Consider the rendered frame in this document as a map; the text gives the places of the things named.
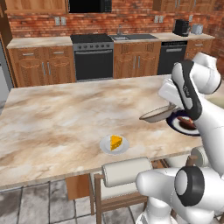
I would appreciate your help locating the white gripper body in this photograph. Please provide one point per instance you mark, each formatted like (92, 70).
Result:
(169, 92)

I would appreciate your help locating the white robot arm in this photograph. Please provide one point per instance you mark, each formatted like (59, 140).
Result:
(210, 122)

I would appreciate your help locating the grey bowl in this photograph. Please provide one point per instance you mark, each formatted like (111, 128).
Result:
(156, 115)

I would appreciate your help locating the blue rimmed plate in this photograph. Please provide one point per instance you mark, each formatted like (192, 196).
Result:
(174, 124)

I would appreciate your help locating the brown cooked food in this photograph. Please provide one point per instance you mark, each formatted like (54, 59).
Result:
(186, 123)

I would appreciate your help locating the grey appetizer plate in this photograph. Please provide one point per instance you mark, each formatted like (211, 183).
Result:
(105, 145)

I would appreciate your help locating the black dishwasher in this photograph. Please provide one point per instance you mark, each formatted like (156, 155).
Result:
(172, 57)

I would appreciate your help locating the wooden base cupboards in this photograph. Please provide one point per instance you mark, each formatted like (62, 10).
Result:
(43, 65)
(136, 59)
(198, 48)

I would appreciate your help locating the black coffee machine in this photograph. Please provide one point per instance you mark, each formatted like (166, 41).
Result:
(181, 27)

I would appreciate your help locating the dark sink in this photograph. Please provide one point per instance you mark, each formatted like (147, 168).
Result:
(132, 37)

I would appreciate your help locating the wooden chair white cushion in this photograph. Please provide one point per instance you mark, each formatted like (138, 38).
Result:
(180, 159)
(125, 172)

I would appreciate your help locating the silver toaster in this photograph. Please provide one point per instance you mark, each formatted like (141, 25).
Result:
(197, 29)

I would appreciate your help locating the yellow cheese wedge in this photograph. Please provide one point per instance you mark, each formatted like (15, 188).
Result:
(115, 142)

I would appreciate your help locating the grey tap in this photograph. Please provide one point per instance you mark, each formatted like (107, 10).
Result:
(119, 29)

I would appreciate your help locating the black oven with hob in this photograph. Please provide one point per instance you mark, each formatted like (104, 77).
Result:
(93, 58)

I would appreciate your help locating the black microwave oven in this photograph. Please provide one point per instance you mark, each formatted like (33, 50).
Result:
(89, 5)

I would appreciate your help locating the grey fridge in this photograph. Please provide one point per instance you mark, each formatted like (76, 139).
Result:
(4, 75)

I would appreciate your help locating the grey wall socket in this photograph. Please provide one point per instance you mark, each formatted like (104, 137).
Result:
(60, 21)
(158, 19)

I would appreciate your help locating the wooden wall cupboards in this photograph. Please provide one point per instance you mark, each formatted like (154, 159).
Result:
(180, 5)
(35, 5)

